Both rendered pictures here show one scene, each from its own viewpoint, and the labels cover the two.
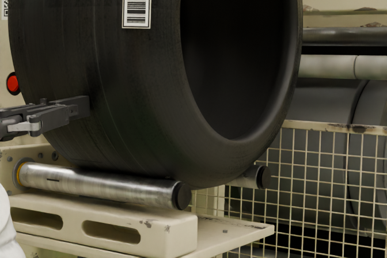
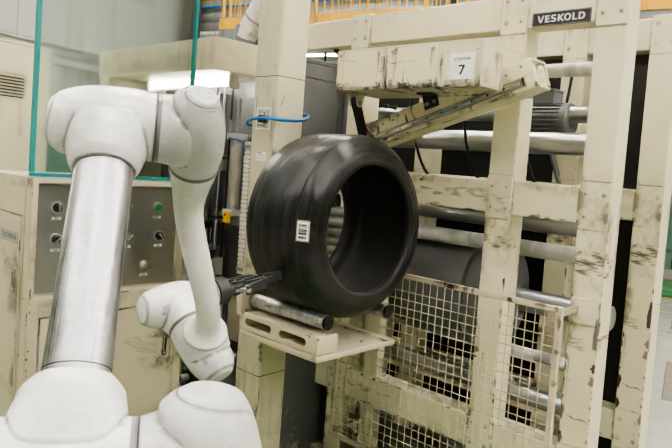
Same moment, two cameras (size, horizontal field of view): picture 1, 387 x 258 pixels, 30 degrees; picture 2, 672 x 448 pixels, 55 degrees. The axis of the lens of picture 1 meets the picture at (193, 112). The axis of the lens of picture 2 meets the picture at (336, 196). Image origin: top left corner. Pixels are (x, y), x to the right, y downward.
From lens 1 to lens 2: 0.86 m
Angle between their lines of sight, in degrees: 11
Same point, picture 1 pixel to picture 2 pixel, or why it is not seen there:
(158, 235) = (313, 342)
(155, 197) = (314, 322)
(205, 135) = (342, 292)
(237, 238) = (365, 346)
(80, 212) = (278, 326)
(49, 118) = (256, 285)
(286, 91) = (402, 263)
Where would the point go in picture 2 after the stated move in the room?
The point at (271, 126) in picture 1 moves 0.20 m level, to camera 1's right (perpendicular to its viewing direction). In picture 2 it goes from (390, 284) to (453, 291)
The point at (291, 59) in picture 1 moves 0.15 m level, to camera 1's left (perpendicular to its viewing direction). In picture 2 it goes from (408, 244) to (363, 240)
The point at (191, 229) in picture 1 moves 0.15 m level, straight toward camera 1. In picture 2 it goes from (333, 340) to (322, 354)
